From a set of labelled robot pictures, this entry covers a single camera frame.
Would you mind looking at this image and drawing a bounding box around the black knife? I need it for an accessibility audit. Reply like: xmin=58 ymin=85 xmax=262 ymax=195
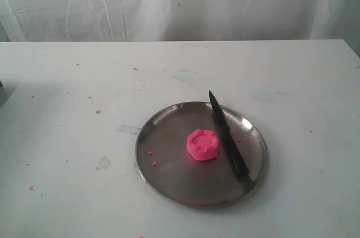
xmin=208 ymin=90 xmax=249 ymax=177

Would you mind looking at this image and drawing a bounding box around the clear tape strip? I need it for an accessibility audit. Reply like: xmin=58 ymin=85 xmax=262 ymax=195
xmin=116 ymin=124 xmax=140 ymax=135

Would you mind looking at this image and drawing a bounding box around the white backdrop curtain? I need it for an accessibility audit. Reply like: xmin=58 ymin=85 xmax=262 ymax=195
xmin=1 ymin=0 xmax=359 ymax=48

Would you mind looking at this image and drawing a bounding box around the round steel plate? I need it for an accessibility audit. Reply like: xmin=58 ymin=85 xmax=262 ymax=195
xmin=136 ymin=101 xmax=269 ymax=209

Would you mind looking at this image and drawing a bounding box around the clear tape patch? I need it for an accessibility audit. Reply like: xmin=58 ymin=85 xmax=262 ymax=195
xmin=95 ymin=156 xmax=111 ymax=170

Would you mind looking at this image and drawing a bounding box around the pink clay lump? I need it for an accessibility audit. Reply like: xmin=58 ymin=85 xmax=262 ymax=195
xmin=186 ymin=129 xmax=219 ymax=161

